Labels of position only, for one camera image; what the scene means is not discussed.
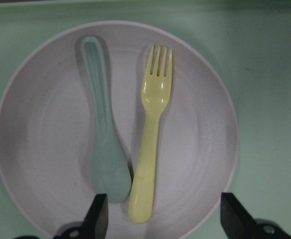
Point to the white round plate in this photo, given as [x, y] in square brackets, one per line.
[47, 131]

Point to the yellow plastic fork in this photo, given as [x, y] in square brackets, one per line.
[155, 96]

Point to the teal plastic spoon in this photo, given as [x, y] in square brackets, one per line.
[110, 172]

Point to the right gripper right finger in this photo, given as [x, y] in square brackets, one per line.
[237, 223]

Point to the light green plastic tray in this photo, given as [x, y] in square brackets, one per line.
[248, 43]

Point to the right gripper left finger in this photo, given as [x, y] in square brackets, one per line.
[95, 223]

